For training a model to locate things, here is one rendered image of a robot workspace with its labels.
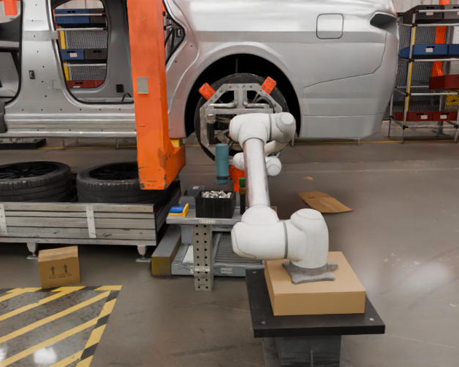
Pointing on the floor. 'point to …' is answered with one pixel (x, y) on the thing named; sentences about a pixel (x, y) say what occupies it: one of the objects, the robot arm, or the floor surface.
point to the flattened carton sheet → (323, 202)
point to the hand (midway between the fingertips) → (272, 155)
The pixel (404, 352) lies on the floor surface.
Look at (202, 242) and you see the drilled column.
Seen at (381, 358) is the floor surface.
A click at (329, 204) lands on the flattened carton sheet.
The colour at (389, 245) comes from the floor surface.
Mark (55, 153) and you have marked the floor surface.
